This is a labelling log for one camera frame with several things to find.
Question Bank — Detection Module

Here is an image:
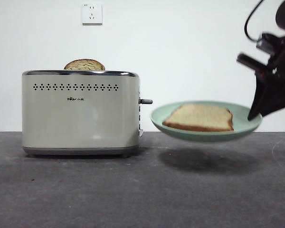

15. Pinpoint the square toast bread slice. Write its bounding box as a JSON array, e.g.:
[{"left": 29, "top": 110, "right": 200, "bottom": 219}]
[{"left": 162, "top": 103, "right": 235, "bottom": 132}]

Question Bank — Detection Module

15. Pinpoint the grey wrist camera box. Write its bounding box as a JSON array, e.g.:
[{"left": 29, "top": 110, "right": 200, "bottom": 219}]
[{"left": 256, "top": 32, "right": 285, "bottom": 56}]

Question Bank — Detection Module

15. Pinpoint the pale green round plate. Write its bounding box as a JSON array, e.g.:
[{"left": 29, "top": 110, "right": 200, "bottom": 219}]
[{"left": 150, "top": 101, "right": 263, "bottom": 143}]

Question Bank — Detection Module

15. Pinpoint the round-topped toast bread slice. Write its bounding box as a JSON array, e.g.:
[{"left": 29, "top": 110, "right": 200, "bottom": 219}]
[{"left": 63, "top": 58, "right": 105, "bottom": 71}]

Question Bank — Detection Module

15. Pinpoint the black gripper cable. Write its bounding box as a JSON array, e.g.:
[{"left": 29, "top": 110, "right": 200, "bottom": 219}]
[{"left": 244, "top": 0, "right": 266, "bottom": 43}]

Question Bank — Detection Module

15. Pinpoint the white wall socket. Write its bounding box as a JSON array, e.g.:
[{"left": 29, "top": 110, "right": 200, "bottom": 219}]
[{"left": 82, "top": 3, "right": 103, "bottom": 26}]

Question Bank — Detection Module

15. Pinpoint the cream two-slot toaster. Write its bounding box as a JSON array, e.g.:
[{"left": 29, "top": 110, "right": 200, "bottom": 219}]
[{"left": 21, "top": 70, "right": 153, "bottom": 159}]

